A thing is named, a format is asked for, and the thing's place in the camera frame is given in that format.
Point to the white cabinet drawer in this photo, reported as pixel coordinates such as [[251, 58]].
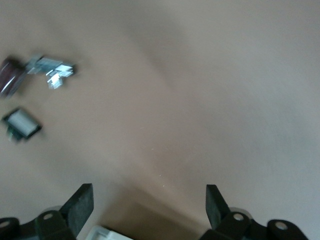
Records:
[[105, 235]]

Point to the chrome valve fitting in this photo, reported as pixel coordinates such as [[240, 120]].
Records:
[[50, 67]]

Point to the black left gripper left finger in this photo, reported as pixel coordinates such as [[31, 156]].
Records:
[[77, 207]]

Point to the white square push button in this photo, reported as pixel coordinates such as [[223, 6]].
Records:
[[21, 121]]

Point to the brown cylinder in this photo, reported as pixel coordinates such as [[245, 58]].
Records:
[[10, 75]]

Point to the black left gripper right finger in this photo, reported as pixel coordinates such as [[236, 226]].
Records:
[[215, 207]]

